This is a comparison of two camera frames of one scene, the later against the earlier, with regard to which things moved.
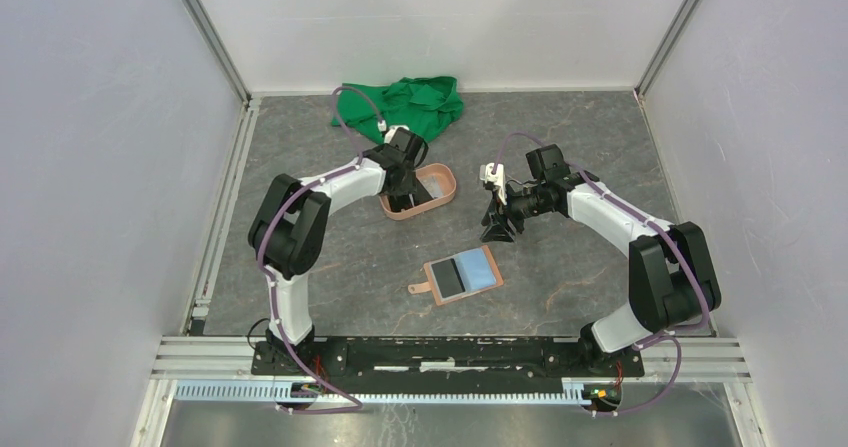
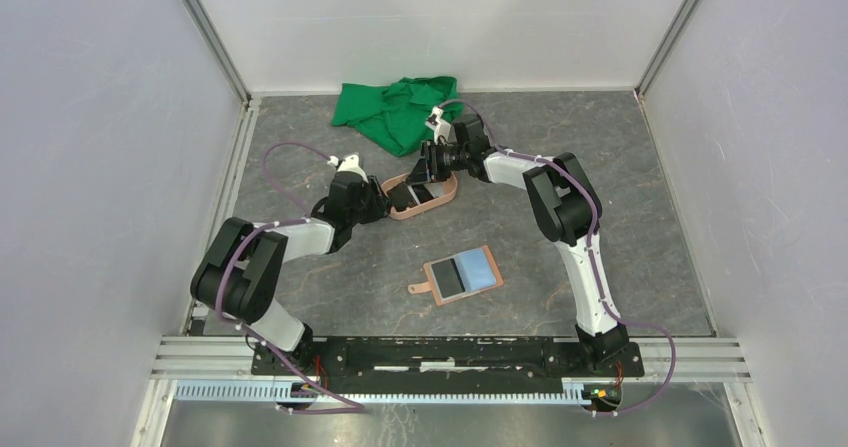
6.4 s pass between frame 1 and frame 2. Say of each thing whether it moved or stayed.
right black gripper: moved
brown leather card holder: stayed
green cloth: stayed
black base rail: stayed
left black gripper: moved
